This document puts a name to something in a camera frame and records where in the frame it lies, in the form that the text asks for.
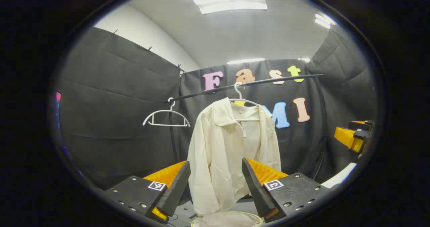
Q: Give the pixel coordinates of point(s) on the large ceiling light panel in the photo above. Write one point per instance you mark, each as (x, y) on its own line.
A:
(230, 2)

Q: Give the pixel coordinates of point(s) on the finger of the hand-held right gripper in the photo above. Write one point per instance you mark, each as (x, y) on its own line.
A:
(347, 138)
(361, 124)

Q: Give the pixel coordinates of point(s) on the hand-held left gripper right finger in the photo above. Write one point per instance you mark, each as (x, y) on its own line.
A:
(257, 193)

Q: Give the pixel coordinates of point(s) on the cream long-sleeved shirt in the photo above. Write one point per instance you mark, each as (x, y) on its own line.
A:
(218, 153)

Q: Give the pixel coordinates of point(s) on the small pink object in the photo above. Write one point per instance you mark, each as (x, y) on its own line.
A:
(58, 96)

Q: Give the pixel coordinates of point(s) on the black metal clothes rack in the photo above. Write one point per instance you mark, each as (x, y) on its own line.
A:
(285, 78)

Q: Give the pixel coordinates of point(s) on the white mesh laundry hamper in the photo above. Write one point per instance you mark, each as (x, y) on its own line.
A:
(228, 220)

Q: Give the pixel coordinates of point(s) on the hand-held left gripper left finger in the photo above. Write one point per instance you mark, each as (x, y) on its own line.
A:
(176, 190)

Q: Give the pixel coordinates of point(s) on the black backdrop cloth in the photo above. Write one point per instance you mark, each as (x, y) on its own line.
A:
(117, 102)

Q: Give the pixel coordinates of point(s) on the white plastic clothes hanger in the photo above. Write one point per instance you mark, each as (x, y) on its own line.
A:
(172, 106)
(239, 94)

